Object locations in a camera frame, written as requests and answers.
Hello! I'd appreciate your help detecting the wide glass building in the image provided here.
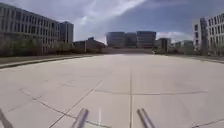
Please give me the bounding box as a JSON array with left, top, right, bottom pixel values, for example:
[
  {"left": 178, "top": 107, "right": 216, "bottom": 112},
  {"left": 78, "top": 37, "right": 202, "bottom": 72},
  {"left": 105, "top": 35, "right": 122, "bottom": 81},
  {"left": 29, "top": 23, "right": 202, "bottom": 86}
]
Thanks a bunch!
[{"left": 105, "top": 30, "right": 157, "bottom": 50}]

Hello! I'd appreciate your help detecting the long pale office building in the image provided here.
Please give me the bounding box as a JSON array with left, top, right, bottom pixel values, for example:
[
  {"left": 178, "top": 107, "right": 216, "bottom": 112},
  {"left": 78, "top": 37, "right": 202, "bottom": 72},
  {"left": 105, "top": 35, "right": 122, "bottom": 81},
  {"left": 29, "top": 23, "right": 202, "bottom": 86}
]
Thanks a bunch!
[{"left": 0, "top": 2, "right": 61, "bottom": 56}]

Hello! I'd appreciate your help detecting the grey tower block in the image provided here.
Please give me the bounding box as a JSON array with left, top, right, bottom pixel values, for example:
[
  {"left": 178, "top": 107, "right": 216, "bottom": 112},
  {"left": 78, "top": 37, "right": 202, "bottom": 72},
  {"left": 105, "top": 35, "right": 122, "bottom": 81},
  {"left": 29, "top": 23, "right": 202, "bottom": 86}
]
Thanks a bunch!
[{"left": 59, "top": 20, "right": 75, "bottom": 45}]

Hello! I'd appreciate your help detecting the white office building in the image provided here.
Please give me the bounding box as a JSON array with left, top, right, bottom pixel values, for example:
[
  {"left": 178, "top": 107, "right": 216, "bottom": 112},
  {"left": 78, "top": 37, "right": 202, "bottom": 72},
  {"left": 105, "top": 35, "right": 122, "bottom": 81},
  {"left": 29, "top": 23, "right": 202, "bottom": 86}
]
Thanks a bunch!
[{"left": 191, "top": 11, "right": 224, "bottom": 57}]

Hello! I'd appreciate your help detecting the robot's own part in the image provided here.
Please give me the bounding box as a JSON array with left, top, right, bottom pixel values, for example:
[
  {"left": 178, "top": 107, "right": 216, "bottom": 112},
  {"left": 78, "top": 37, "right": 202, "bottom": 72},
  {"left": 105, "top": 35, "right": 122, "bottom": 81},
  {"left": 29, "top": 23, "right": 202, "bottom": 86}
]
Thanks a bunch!
[
  {"left": 136, "top": 107, "right": 156, "bottom": 128},
  {"left": 71, "top": 107, "right": 90, "bottom": 128}
]

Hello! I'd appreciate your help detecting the low grey wall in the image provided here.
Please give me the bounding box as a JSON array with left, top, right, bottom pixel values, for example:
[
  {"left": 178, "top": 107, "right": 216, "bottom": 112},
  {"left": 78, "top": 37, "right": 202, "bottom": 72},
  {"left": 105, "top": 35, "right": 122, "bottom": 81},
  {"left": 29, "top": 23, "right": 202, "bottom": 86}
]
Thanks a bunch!
[{"left": 101, "top": 47, "right": 155, "bottom": 55}]

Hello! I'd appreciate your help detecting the small grey building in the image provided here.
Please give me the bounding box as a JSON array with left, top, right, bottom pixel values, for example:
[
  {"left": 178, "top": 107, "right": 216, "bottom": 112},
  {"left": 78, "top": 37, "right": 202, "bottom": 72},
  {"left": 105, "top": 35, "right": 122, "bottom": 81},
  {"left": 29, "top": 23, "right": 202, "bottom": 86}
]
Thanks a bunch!
[{"left": 154, "top": 37, "right": 172, "bottom": 54}]

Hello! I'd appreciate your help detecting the pale low building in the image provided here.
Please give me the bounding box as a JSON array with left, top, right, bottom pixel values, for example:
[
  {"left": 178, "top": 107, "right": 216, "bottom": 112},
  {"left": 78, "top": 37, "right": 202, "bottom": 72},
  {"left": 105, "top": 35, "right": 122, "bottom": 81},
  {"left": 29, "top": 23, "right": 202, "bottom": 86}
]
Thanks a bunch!
[{"left": 172, "top": 39, "right": 196, "bottom": 55}]

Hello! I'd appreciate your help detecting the pale concrete slab plaza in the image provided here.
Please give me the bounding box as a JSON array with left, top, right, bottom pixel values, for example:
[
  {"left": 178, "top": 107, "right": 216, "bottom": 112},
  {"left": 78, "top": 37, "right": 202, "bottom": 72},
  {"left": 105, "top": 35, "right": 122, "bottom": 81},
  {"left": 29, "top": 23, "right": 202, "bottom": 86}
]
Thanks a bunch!
[{"left": 0, "top": 53, "right": 224, "bottom": 128}]

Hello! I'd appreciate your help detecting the low dark building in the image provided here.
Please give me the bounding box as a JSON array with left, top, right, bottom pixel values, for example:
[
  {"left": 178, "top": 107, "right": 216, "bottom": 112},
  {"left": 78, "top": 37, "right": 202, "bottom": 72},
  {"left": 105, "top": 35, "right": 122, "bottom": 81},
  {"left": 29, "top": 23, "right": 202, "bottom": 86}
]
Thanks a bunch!
[{"left": 73, "top": 36, "right": 107, "bottom": 54}]

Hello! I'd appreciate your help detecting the row of bushes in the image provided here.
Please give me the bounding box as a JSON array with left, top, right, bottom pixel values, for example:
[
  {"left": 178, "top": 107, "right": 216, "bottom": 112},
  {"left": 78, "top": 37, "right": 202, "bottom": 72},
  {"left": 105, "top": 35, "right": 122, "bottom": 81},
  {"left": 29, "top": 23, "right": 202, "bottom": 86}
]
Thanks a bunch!
[{"left": 0, "top": 34, "right": 76, "bottom": 58}]

